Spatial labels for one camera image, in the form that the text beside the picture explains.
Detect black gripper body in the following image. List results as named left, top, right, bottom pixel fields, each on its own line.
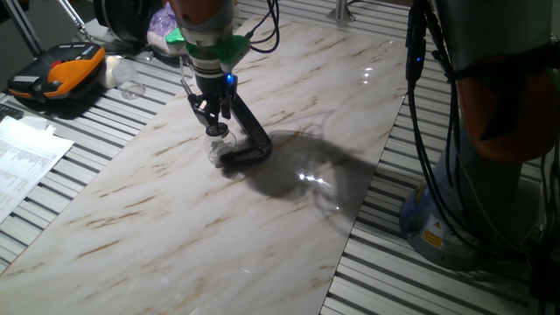
left=193, top=73, right=240, bottom=107

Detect chrome jar lid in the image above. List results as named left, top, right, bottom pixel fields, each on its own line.
left=205, top=122, right=230, bottom=137

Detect small clear glass jar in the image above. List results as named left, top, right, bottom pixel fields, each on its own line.
left=204, top=129, right=240, bottom=167

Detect black C-clamp with steel screw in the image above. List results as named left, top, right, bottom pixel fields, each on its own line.
left=178, top=56, right=274, bottom=170

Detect clear plastic cup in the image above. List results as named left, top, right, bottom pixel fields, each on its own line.
left=112, top=59, right=146, bottom=101

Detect purple plastic bag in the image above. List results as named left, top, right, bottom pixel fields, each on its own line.
left=146, top=3, right=187, bottom=56

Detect white round object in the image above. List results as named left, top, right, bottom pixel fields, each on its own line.
left=98, top=55, right=123, bottom=90

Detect black round spool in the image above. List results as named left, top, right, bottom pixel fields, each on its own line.
left=93, top=0, right=165, bottom=45

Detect marble patterned board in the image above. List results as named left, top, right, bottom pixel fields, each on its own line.
left=0, top=17, right=424, bottom=315

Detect orange and black teach pendant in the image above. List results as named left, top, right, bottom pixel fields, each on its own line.
left=6, top=42, right=108, bottom=104

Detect thin metal rod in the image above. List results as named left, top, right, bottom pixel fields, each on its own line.
left=56, top=0, right=95, bottom=43

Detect white printed paper sheets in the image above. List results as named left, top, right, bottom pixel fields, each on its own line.
left=0, top=115, right=75, bottom=225

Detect black keyboard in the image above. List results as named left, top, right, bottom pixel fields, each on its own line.
left=0, top=103, right=25, bottom=124

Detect dark aluminium profile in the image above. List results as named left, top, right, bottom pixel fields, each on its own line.
left=0, top=0, right=46, bottom=59

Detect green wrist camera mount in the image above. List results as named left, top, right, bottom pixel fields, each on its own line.
left=164, top=28, right=252, bottom=65

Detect aluminium post with foot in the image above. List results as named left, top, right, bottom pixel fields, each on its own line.
left=325, top=0, right=357, bottom=23

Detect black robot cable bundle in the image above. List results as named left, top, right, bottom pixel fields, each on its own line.
left=244, top=0, right=487, bottom=260

